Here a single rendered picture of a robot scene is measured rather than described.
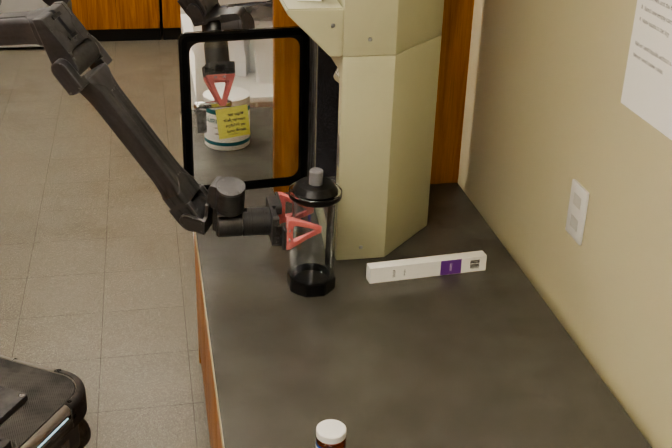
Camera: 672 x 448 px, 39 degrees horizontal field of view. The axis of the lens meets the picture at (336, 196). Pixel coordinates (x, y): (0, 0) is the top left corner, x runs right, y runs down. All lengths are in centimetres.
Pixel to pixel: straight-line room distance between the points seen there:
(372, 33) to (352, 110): 17
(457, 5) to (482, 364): 94
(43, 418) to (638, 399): 171
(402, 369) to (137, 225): 273
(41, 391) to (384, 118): 145
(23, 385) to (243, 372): 134
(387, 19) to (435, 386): 73
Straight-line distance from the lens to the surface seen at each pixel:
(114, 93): 187
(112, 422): 322
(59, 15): 187
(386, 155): 205
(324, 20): 192
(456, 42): 241
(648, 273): 172
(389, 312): 196
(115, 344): 358
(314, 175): 190
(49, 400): 295
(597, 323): 192
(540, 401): 177
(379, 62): 197
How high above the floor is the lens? 198
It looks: 25 degrees down
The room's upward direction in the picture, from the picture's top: 2 degrees clockwise
